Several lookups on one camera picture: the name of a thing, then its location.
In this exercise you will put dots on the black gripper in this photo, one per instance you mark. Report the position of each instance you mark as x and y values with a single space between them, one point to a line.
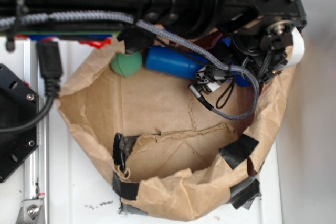
261 31

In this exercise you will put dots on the blue sponge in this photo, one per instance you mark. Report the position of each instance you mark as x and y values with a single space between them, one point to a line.
223 43

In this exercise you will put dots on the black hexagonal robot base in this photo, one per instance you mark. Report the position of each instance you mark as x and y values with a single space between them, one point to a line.
18 106

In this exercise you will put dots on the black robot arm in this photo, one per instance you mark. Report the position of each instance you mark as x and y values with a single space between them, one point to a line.
189 19

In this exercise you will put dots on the blue plastic bottle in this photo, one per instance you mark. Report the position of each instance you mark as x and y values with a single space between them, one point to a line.
186 66

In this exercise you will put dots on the brown paper bag bin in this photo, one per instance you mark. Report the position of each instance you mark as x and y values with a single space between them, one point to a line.
162 151

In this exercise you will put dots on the green foam ball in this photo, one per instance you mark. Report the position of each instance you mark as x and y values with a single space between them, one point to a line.
126 65

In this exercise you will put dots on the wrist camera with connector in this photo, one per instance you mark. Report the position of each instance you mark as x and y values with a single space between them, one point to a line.
209 79

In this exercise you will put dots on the aluminium extrusion rail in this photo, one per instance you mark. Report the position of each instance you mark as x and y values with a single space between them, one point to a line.
35 206

